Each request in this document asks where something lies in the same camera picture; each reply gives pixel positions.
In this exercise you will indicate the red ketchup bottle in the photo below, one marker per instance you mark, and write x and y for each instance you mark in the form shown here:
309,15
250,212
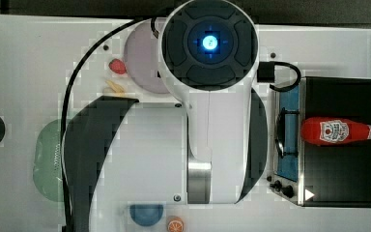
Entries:
325,131

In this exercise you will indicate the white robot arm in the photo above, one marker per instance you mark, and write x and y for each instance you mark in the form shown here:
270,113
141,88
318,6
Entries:
136,166

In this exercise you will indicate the black toaster oven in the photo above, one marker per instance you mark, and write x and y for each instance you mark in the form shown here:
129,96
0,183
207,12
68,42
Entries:
321,176

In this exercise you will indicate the peeled toy banana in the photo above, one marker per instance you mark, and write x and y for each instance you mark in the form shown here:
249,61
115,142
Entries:
114,88

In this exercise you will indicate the lilac round plate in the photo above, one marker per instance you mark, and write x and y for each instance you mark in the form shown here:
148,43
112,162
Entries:
140,58

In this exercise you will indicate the red toy strawberry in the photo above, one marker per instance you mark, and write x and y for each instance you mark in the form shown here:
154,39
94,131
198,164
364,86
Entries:
117,66

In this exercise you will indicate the blue cup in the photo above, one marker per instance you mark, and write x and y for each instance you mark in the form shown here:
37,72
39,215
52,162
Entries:
146,215

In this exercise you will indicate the orange slice toy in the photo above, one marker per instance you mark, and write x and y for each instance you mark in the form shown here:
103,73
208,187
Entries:
175,224

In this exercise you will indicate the green oval colander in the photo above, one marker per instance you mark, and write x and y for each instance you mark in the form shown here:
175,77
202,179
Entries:
47,172

